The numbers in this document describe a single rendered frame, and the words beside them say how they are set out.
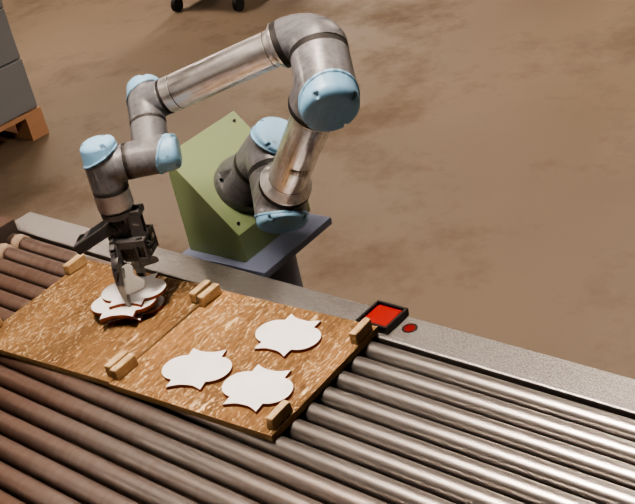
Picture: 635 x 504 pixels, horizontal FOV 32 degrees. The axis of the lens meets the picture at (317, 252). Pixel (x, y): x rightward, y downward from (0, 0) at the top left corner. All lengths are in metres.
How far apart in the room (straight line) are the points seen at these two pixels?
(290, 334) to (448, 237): 2.16
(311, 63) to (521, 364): 0.67
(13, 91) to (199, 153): 3.50
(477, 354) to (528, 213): 2.33
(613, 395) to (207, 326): 0.83
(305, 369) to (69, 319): 0.61
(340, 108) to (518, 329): 1.78
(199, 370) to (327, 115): 0.55
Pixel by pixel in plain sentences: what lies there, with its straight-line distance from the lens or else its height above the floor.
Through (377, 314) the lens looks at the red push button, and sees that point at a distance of 2.22.
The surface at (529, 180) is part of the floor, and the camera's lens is 4.62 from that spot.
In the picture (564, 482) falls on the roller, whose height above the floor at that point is 0.91.
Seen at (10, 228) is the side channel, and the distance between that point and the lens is 2.98.
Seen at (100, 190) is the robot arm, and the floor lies 1.24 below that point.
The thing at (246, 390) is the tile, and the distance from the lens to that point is 2.07.
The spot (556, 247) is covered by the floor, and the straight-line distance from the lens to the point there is 4.14.
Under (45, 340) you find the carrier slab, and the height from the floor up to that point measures 0.94.
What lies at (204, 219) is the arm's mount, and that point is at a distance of 2.64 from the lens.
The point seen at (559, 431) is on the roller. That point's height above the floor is 0.91.
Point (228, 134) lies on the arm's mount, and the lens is 2.73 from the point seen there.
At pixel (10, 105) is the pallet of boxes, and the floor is 0.23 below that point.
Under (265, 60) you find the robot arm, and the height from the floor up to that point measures 1.41.
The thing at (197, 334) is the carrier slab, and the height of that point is 0.94.
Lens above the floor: 2.15
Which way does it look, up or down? 30 degrees down
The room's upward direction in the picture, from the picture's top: 13 degrees counter-clockwise
